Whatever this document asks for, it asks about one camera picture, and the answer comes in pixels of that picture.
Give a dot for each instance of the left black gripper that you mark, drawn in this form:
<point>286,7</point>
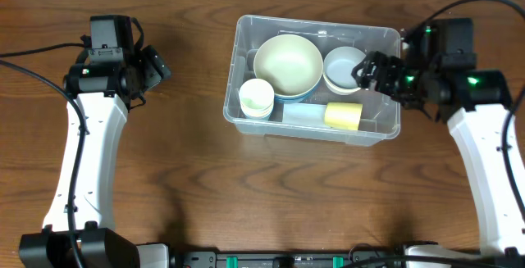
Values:
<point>152,68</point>

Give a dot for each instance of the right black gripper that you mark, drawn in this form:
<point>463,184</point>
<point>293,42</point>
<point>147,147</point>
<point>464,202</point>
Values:
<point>378,75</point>

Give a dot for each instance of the white small bowl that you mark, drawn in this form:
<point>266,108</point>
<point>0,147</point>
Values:
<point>340,92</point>

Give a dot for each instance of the grey small bowl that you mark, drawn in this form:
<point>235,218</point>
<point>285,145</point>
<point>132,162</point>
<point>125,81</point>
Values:
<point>338,66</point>

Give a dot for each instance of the yellow plastic cup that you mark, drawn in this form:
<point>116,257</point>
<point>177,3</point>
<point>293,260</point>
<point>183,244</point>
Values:
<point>250,111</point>
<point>342,115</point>

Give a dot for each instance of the beige large bowl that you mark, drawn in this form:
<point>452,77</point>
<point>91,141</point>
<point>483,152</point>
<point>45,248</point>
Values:
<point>291,64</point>

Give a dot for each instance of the cream plastic cup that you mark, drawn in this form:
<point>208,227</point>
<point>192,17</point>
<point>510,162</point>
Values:
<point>256,95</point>

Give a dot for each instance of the dark blue large bowl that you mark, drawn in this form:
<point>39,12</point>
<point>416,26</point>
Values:
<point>286,100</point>

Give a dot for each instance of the pink plastic cup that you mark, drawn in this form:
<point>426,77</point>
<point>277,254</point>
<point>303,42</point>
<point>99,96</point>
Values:
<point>260,117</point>

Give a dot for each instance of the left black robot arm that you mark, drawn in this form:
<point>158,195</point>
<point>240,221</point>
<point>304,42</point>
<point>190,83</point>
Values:
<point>78,230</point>

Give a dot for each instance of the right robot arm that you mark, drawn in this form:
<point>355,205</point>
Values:
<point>488,146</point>

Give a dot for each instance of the white label on bin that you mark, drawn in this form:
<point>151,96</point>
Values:
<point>304,114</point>

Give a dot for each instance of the clear plastic storage bin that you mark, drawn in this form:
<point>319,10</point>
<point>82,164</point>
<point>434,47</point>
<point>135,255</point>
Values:
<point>380,117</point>

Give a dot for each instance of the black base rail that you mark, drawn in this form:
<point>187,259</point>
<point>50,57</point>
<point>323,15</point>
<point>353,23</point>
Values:
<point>211,259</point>

